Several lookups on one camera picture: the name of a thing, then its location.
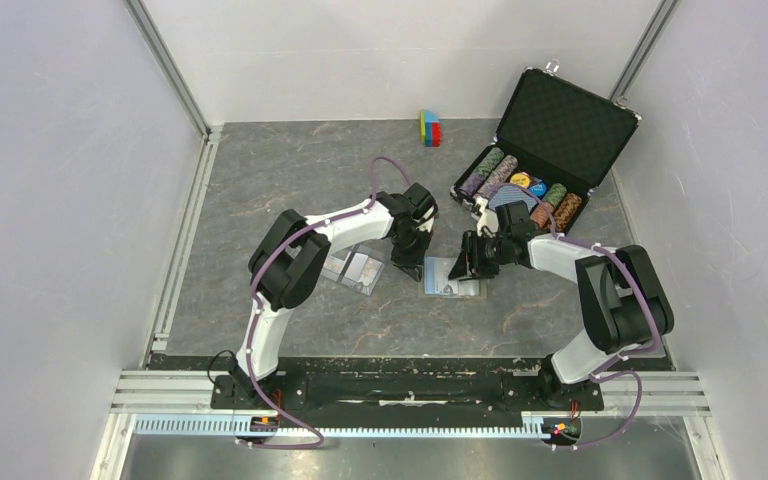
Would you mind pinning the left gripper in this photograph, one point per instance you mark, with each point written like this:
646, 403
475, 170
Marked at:
413, 264

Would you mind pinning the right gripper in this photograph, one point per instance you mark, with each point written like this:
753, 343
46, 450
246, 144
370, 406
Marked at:
470, 258

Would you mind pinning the credit card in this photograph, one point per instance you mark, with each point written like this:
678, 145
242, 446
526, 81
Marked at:
362, 270
436, 282

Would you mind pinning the clear plastic card sleeve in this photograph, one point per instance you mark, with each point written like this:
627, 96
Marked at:
334, 266

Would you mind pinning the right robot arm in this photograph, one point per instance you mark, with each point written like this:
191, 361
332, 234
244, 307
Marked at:
623, 304

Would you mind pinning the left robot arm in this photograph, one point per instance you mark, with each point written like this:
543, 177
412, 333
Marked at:
288, 262

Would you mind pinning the blue playing card deck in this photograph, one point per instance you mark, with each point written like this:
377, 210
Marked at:
511, 194

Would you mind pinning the yellow dealer chip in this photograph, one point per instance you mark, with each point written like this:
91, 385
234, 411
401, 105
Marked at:
521, 179

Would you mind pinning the blue dealer chip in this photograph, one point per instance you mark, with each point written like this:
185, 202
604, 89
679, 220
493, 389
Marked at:
538, 189

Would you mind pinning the colourful toy block stack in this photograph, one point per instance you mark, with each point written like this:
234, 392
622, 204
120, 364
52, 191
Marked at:
430, 129

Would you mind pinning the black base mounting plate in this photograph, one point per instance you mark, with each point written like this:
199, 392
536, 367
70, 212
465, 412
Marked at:
394, 392

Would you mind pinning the black poker chip case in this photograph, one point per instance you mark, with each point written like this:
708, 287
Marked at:
560, 133

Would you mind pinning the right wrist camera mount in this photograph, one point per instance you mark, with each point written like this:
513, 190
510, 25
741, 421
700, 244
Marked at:
486, 218

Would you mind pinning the white slotted cable duct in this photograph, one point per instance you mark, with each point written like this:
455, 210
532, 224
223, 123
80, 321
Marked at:
244, 426

